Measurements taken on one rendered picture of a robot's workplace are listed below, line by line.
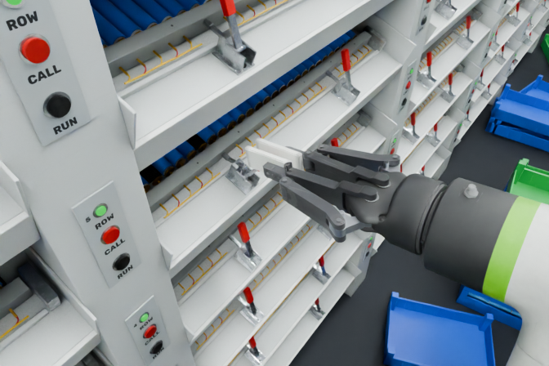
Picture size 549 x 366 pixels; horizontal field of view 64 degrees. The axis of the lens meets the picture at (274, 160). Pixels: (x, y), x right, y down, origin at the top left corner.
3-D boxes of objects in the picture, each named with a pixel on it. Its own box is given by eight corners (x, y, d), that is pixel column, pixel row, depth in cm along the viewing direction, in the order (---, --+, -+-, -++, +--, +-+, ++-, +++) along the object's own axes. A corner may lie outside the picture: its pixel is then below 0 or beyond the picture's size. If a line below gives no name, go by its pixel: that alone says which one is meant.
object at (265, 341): (357, 246, 128) (378, 225, 117) (210, 429, 93) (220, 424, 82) (305, 200, 132) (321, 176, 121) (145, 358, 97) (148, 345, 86)
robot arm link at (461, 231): (529, 168, 38) (494, 234, 33) (506, 258, 45) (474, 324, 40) (459, 149, 41) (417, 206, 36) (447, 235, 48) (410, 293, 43)
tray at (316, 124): (392, 80, 90) (416, 45, 82) (165, 283, 55) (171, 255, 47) (318, 23, 94) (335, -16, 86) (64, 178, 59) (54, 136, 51)
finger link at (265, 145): (298, 155, 51) (302, 152, 51) (254, 140, 55) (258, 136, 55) (301, 176, 53) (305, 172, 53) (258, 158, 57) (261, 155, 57)
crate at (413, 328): (484, 326, 137) (493, 314, 132) (490, 392, 123) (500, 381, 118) (387, 304, 143) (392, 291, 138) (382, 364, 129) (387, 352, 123)
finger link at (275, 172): (303, 184, 50) (287, 198, 48) (269, 171, 53) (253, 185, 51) (301, 173, 49) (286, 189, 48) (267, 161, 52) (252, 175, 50)
